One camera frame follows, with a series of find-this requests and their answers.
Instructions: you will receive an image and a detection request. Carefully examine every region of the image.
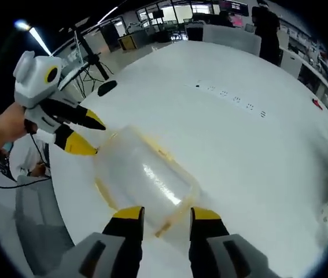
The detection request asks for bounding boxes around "pink lit screen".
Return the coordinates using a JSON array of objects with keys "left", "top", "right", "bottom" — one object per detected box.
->
[{"left": 229, "top": 13, "right": 245, "bottom": 28}]

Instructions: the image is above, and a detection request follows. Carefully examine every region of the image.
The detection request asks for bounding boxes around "black oval device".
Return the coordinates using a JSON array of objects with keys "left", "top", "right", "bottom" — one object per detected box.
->
[{"left": 97, "top": 80, "right": 119, "bottom": 97}]

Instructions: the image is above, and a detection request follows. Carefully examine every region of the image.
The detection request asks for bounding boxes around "person's left hand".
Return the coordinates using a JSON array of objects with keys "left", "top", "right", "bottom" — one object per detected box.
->
[{"left": 1, "top": 101, "right": 37, "bottom": 142}]

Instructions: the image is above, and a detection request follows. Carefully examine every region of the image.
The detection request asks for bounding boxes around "white partition counter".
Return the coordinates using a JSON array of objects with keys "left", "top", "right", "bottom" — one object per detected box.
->
[{"left": 202, "top": 24, "right": 262, "bottom": 57}]

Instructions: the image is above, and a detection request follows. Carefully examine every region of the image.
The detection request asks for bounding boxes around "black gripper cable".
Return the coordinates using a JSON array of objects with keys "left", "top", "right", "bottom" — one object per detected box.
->
[{"left": 0, "top": 131, "right": 51, "bottom": 189}]

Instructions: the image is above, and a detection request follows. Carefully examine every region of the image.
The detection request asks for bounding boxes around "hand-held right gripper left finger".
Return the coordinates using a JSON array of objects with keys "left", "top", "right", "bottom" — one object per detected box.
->
[{"left": 55, "top": 205, "right": 146, "bottom": 278}]

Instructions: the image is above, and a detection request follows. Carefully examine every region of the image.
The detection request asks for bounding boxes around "black tripod stand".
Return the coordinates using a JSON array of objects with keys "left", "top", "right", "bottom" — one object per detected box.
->
[{"left": 72, "top": 28, "right": 115, "bottom": 96}]

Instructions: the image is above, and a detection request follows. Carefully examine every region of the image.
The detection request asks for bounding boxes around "yellow black cabinet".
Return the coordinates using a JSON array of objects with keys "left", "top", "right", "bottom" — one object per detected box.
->
[{"left": 118, "top": 35, "right": 137, "bottom": 52}]

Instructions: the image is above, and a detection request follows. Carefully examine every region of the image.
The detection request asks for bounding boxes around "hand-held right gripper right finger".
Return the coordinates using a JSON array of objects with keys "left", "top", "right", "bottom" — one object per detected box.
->
[{"left": 189, "top": 206, "right": 274, "bottom": 278}]

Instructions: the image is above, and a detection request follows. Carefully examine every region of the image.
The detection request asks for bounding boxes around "long ceiling light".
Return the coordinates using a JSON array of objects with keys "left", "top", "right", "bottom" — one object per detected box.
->
[{"left": 14, "top": 19, "right": 50, "bottom": 54}]

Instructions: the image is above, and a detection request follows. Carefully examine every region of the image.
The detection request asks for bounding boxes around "clear plastic food container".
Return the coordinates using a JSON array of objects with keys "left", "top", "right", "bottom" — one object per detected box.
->
[{"left": 94, "top": 124, "right": 202, "bottom": 240}]

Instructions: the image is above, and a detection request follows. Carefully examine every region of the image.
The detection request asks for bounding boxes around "grey chair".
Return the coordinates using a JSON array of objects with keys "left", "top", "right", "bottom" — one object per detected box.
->
[{"left": 13, "top": 175, "right": 75, "bottom": 276}]

